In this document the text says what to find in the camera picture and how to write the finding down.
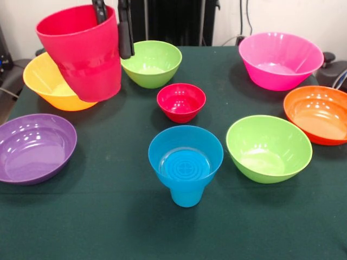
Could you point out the purple bowl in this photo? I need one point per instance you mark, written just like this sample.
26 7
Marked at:
32 151

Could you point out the yellow bowl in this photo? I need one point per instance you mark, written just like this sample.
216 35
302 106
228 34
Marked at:
43 78

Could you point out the red bowl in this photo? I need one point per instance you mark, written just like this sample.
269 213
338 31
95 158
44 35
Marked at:
181 103

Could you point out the black office chair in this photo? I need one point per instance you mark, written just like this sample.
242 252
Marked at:
332 73
16 73

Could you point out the green bowl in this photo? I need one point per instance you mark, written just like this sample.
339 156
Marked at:
268 146
151 58

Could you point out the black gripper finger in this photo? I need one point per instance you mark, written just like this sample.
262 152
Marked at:
126 35
99 10

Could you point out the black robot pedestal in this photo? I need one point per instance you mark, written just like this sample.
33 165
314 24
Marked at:
173 21

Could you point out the red cup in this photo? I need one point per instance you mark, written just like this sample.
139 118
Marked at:
86 65

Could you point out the orange bowl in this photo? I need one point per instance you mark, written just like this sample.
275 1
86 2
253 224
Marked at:
317 111

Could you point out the black computer box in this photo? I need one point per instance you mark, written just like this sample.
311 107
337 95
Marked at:
5 54

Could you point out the pink bowl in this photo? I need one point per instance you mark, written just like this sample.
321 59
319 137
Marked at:
282 54

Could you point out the dark green tablecloth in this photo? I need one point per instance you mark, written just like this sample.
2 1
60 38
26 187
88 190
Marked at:
108 230

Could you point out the blue cup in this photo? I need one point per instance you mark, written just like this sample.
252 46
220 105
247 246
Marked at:
187 199

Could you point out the blue bowl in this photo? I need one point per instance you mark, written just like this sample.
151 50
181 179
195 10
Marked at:
187 143

